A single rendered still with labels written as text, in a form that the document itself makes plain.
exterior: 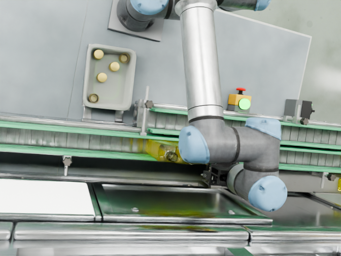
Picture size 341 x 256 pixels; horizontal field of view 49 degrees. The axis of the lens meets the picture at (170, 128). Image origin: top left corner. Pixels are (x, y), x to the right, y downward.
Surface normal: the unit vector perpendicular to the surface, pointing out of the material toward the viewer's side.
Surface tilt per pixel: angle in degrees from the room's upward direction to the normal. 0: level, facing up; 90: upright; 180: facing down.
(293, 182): 0
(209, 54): 21
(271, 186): 0
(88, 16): 0
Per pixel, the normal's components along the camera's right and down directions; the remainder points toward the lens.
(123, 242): 0.11, -0.99
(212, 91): 0.37, -0.22
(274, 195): 0.29, 0.11
